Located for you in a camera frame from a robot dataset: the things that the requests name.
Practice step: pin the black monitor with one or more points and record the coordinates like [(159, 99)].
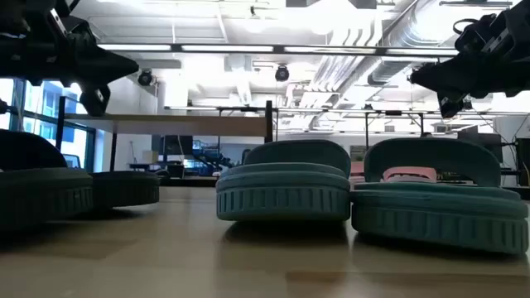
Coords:
[(176, 149)]

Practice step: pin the black ceiling spotlight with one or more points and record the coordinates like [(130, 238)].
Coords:
[(145, 78), (282, 73)]

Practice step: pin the blue equipment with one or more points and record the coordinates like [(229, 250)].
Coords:
[(207, 155)]

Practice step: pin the black slide sandal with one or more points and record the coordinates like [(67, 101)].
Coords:
[(41, 194), (124, 188)]

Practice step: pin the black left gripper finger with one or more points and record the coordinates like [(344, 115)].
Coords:
[(95, 58), (95, 74)]

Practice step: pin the long ceiling light bar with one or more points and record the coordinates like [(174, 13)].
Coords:
[(227, 48)]

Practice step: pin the silver ventilation duct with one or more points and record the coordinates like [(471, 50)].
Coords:
[(393, 62)]

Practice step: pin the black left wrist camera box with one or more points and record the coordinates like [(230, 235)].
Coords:
[(83, 33)]

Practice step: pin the green slide sandal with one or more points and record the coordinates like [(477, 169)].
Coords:
[(281, 198), (435, 223)]

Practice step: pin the dark screen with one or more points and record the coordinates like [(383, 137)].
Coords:
[(484, 145)]

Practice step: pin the pink slide sandal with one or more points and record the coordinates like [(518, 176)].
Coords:
[(357, 174), (410, 174)]

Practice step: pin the wooden shelf black metal frame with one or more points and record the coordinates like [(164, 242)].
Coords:
[(165, 125)]

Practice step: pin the black equipment rack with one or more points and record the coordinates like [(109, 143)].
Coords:
[(522, 161)]

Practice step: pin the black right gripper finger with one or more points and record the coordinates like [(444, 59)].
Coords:
[(455, 85), (459, 67)]

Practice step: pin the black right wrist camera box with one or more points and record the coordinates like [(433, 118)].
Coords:
[(476, 37)]

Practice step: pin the window with dark frame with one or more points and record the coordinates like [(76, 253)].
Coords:
[(45, 103)]

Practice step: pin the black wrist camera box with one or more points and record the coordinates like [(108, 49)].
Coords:
[(83, 33), (476, 37)]

